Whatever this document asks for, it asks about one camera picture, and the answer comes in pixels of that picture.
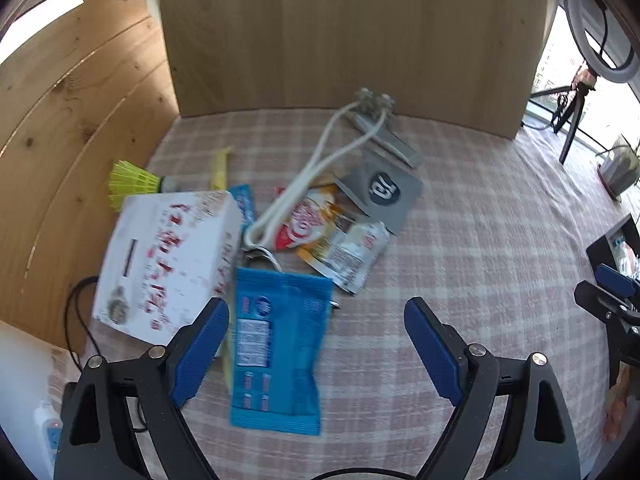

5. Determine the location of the white box with red print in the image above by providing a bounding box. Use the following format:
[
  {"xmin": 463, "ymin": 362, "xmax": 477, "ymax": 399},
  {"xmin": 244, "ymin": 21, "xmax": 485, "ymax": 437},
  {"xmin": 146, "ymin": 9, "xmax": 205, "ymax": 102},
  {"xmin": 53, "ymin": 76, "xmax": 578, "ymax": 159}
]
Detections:
[{"xmin": 92, "ymin": 190, "xmax": 243, "ymax": 346}]

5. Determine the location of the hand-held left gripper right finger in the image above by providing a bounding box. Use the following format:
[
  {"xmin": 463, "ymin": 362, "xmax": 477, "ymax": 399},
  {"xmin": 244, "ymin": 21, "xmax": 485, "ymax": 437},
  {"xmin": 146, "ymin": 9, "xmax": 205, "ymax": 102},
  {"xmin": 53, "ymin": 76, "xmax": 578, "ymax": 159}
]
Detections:
[{"xmin": 404, "ymin": 296, "xmax": 583, "ymax": 480}]

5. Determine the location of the large blue snack packet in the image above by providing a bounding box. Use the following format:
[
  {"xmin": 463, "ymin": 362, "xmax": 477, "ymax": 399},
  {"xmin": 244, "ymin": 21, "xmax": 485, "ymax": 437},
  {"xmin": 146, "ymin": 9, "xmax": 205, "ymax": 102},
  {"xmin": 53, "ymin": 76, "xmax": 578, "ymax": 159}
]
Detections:
[{"xmin": 228, "ymin": 266, "xmax": 335, "ymax": 436}]

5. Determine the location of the white cord lanyard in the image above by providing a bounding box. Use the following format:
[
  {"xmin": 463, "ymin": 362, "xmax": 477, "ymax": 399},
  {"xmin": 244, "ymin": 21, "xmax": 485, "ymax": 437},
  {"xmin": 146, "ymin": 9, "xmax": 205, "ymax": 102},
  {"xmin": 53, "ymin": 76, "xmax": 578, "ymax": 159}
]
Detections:
[{"xmin": 240, "ymin": 87, "xmax": 398, "ymax": 276}]

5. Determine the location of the silver cream tube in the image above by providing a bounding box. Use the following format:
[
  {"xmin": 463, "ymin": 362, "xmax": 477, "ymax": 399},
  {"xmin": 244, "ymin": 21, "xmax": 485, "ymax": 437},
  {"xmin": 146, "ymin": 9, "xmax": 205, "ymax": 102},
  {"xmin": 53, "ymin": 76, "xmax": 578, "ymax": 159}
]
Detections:
[{"xmin": 350, "ymin": 112, "xmax": 426, "ymax": 170}]

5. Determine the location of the person's right hand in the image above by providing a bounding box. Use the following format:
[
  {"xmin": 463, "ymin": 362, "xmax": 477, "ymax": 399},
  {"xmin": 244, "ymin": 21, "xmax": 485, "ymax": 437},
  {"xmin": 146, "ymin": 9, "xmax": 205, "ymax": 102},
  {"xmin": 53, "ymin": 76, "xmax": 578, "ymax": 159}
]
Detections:
[{"xmin": 602, "ymin": 360, "xmax": 640, "ymax": 443}]

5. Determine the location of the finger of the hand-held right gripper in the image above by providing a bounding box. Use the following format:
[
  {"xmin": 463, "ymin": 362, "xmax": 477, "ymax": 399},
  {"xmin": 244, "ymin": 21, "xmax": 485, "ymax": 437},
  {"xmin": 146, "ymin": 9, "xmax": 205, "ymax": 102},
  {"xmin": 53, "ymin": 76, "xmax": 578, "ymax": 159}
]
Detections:
[
  {"xmin": 574, "ymin": 263, "xmax": 640, "ymax": 388},
  {"xmin": 586, "ymin": 214, "xmax": 640, "ymax": 281}
]

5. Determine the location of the pink checked tablecloth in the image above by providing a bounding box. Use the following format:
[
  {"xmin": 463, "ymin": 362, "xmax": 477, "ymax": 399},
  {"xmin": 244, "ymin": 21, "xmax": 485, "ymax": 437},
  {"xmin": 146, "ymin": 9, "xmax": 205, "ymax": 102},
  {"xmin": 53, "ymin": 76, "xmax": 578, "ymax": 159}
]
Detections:
[{"xmin": 47, "ymin": 107, "xmax": 640, "ymax": 480}]

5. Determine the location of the white ring light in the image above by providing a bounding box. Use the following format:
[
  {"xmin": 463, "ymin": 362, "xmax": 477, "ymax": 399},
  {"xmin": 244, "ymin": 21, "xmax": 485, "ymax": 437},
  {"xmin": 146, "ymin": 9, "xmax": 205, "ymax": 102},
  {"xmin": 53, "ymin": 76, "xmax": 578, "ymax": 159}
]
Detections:
[{"xmin": 565, "ymin": 0, "xmax": 640, "ymax": 86}]

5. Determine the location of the black cable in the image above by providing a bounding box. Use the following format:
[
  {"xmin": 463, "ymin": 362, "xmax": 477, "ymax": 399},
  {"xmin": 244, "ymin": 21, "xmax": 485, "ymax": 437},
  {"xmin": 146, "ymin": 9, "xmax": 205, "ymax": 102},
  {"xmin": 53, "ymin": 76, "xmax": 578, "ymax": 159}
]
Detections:
[{"xmin": 65, "ymin": 276, "xmax": 151, "ymax": 431}]

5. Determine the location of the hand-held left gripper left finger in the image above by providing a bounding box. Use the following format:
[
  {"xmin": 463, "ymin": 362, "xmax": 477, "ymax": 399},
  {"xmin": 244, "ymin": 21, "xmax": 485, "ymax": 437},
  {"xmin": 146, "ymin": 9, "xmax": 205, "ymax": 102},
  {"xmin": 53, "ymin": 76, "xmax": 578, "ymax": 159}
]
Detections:
[{"xmin": 54, "ymin": 297, "xmax": 231, "ymax": 480}]

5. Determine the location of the long yellow packet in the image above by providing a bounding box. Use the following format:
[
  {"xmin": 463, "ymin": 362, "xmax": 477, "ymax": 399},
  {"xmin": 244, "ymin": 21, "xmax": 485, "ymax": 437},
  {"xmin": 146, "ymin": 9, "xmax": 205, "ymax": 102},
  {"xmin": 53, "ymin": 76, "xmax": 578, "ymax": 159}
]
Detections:
[{"xmin": 209, "ymin": 146, "xmax": 236, "ymax": 396}]

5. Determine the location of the grey card with round logo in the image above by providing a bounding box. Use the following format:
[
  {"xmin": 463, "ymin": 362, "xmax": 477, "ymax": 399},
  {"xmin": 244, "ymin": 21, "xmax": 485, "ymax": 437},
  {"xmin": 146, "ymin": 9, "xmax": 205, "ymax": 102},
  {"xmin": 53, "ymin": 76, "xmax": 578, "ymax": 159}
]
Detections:
[{"xmin": 334, "ymin": 152, "xmax": 425, "ymax": 235}]

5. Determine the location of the light wooden cabinet panel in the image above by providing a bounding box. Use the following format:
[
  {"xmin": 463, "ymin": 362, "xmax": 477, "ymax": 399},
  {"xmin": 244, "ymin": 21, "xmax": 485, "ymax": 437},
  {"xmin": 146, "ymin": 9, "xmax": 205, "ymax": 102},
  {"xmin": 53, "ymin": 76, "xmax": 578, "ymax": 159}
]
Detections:
[{"xmin": 157, "ymin": 0, "xmax": 551, "ymax": 141}]

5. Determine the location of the black tripod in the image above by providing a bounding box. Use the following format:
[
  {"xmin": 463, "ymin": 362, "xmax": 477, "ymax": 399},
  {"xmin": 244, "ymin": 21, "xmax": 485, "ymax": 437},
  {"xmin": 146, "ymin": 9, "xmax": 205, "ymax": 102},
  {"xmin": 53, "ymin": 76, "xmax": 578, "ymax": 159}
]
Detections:
[{"xmin": 550, "ymin": 67, "xmax": 601, "ymax": 166}]

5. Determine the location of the orange red snack packet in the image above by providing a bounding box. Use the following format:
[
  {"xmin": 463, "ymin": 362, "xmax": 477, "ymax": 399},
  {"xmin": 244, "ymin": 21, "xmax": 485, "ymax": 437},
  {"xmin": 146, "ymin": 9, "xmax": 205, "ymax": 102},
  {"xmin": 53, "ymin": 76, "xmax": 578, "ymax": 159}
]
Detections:
[{"xmin": 274, "ymin": 184, "xmax": 346, "ymax": 252}]

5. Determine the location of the small light blue sachet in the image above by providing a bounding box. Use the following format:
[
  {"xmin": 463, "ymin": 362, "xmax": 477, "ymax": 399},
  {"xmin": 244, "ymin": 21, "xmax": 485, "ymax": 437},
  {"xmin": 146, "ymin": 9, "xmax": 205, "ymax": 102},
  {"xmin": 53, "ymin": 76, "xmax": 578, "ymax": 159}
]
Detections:
[{"xmin": 229, "ymin": 184, "xmax": 258, "ymax": 231}]

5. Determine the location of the white power strip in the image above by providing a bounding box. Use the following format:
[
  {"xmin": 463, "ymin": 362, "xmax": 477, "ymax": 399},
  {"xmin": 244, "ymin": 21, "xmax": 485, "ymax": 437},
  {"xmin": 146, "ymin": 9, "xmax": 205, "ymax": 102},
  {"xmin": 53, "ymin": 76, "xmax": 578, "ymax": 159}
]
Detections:
[{"xmin": 32, "ymin": 400, "xmax": 63, "ymax": 466}]

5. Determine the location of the white silver sachet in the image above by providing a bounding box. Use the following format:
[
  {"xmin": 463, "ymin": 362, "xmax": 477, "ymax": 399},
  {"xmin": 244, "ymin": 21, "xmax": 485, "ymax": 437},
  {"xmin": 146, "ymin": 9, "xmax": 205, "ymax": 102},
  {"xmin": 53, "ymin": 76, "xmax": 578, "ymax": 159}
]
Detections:
[{"xmin": 295, "ymin": 210, "xmax": 391, "ymax": 296}]

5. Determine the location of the yellow shuttlecock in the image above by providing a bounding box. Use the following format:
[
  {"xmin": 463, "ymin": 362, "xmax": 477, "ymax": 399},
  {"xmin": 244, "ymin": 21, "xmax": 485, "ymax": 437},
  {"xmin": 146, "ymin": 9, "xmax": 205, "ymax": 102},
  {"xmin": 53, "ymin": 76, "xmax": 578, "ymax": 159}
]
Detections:
[{"xmin": 109, "ymin": 160, "xmax": 181, "ymax": 213}]

